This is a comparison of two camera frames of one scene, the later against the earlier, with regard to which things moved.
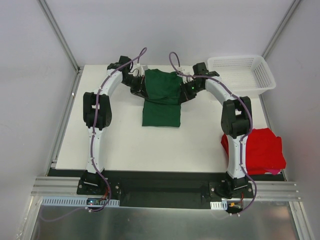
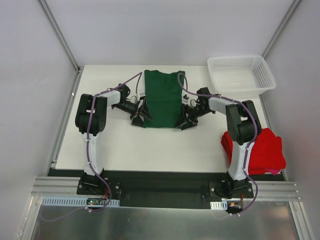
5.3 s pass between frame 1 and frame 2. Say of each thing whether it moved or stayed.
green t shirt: stayed
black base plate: stayed
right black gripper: moved
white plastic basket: stayed
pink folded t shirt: stayed
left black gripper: moved
